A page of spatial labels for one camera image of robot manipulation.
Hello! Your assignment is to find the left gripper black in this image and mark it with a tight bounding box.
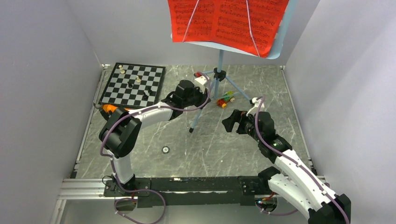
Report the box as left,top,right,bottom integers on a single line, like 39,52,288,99
183,85,211,110

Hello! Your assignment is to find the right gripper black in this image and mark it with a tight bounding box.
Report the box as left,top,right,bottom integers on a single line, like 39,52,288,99
222,109,263,143

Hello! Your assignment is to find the orange toy microphone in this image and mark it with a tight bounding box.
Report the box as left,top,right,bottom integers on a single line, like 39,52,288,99
101,104,118,113

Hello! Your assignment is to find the red sheet music paper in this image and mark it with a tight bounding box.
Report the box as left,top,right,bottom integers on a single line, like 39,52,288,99
168,0,295,59

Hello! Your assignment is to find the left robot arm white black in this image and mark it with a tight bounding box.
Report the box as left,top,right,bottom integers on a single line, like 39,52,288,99
99,76,211,196

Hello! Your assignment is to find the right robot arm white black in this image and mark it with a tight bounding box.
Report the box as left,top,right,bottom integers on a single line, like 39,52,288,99
222,110,351,224

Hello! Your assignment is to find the colourful toy brick car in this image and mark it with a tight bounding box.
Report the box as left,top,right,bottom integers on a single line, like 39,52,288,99
217,91,235,108

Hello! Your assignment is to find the black chess piece front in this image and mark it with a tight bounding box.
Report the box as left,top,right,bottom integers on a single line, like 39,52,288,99
142,93,149,100

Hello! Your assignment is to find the black white chessboard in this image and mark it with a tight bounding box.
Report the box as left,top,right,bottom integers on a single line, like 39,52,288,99
99,63,166,109

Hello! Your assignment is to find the poker chip near front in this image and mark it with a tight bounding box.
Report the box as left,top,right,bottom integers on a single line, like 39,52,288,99
162,146,170,154

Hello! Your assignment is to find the white chess pawn far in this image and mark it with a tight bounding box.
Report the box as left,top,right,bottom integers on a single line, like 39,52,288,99
119,65,126,74

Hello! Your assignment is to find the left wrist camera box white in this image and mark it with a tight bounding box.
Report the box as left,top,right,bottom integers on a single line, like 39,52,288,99
193,72,210,93

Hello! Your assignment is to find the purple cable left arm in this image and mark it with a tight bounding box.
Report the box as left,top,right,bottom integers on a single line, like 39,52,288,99
100,71,212,192

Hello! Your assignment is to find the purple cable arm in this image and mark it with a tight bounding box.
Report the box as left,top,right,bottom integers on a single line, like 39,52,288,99
254,96,350,224
100,71,212,192

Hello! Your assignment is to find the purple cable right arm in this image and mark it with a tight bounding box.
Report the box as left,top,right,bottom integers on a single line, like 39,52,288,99
254,96,350,224

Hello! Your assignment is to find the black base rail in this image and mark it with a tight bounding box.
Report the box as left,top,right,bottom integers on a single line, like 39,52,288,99
103,176,272,208

